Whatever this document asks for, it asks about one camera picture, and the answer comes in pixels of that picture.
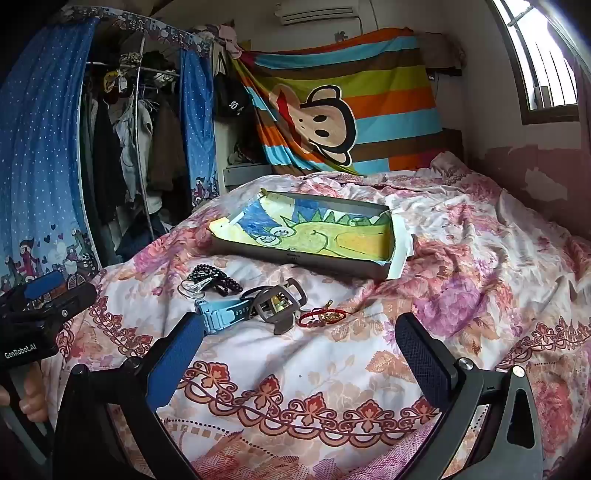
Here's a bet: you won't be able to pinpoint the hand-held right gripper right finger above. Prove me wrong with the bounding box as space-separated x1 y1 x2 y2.
394 313 543 480

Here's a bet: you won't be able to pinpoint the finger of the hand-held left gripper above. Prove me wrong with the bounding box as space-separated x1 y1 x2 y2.
21 270 65 301
42 282 99 325

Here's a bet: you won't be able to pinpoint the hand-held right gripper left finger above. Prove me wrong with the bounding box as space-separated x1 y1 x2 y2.
52 312 207 480

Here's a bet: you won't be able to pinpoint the light blue wristwatch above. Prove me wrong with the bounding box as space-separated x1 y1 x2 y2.
194 295 254 334

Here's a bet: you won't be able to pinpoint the silver hoop rings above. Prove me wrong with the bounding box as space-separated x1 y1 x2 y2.
177 277 208 301

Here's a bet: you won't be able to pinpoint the dark bead necklace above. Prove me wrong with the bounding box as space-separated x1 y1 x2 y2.
187 263 244 297

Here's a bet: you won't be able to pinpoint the black hair tie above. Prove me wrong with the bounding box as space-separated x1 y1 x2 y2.
240 285 278 319

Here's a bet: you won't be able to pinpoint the grey tray with crayon drawing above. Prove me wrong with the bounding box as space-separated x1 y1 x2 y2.
209 187 404 280

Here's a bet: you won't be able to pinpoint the person's left hand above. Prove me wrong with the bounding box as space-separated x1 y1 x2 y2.
0 364 51 424

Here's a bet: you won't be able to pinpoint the pink floral bedspread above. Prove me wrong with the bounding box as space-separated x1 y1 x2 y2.
44 152 591 480

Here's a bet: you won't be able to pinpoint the white paper sheet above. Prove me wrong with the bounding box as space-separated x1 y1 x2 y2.
390 208 416 280

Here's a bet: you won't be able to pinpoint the metal wardrobe pole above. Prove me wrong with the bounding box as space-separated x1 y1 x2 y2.
133 37 154 217

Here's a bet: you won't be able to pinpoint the hanging clothes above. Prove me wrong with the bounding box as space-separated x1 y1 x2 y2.
81 51 195 264

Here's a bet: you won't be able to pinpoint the narrow blue dotted curtain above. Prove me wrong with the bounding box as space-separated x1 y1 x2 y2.
179 46 220 206

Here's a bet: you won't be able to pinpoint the striped monkey print blanket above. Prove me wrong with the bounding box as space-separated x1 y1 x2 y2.
231 28 444 176

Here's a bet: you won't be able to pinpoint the floral wardrobe valance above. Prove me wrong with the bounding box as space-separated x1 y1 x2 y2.
51 7 232 54

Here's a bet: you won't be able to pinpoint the brown cloth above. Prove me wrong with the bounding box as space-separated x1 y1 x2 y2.
418 34 467 77

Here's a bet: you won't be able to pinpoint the pink hanging cloth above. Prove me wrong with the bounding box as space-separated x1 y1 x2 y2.
217 25 250 58

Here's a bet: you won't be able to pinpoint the barred window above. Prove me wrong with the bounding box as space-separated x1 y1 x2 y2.
489 0 583 124

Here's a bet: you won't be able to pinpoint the white air conditioner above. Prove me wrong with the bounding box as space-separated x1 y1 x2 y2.
272 0 365 26

